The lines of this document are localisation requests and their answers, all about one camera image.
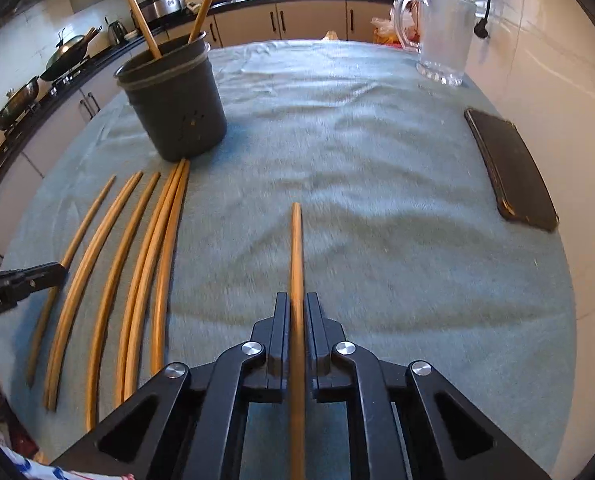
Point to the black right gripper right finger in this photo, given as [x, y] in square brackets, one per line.
[317, 341]

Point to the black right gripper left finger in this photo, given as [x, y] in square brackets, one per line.
[280, 332]

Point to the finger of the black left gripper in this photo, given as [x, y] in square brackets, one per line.
[16, 285]

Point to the steel pot with lid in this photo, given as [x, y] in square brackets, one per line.
[18, 103]

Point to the black wok with lid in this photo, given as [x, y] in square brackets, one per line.
[68, 54]

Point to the black smartphone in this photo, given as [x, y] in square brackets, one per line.
[520, 191]

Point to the dark grey utensil holder cup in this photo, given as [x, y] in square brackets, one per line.
[176, 98]

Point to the steel rice cooker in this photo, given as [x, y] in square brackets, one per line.
[153, 10]

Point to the clear glass pitcher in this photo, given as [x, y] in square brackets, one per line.
[445, 28]

